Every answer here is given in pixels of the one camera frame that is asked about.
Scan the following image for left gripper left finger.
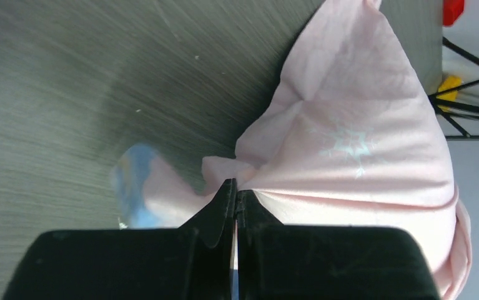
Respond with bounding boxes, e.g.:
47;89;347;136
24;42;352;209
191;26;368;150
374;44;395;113
3;179;237;299

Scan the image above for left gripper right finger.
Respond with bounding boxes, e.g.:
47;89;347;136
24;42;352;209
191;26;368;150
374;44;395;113
235;191;439;299

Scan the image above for pink pillowcase with blue print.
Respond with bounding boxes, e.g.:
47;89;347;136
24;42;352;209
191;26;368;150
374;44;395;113
111;0;473;300

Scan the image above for black tripod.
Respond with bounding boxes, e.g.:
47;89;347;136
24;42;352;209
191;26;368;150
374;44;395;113
428;37;479;141

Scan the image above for yellow block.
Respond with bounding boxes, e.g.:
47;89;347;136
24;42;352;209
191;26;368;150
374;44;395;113
436;75;462;102

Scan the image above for red block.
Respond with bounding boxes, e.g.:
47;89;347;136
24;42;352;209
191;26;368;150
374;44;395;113
442;0;465;27

